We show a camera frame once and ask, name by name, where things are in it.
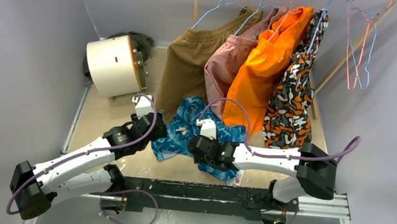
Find blue patterned shorts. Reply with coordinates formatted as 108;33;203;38
148;92;250;183

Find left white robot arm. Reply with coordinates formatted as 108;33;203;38
5;108;167;220

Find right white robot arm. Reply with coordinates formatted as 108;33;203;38
187;135;338;209

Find orange shorts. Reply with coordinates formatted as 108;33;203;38
223;6;314;138

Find brown shorts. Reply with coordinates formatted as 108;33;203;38
155;8;264;124

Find camouflage patterned shorts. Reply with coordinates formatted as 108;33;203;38
263;9;329;149

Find pink shorts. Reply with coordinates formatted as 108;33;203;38
204;7;288;120

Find white printed card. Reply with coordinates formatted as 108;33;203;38
226;170;244;187

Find white cylindrical drum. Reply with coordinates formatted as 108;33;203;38
86;35;147;98

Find dark green cloth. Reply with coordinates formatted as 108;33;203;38
82;31;154;83

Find wooden diagonal rack bar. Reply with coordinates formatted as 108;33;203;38
313;0;397;102

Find wooden rack pole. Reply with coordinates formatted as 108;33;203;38
193;0;199;27

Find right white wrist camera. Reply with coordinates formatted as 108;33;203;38
196;118;217;139

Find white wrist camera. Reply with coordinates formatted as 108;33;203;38
132;94;154;119
196;118;217;139

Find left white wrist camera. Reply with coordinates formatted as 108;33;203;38
132;94;154;119

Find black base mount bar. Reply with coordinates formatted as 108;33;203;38
118;177;299;223

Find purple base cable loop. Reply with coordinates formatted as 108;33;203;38
97;186;161;224

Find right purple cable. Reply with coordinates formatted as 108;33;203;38
194;96;364;167

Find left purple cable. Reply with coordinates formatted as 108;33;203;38
5;83;160;224

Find aluminium frame rail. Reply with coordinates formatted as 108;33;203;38
23;79;368;224

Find blue wire hanger left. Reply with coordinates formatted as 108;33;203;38
190;0;247;30

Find empty blue wire hanger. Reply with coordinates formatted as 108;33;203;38
337;0;397;93

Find empty pink wire hanger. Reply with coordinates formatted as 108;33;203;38
339;0;396;94

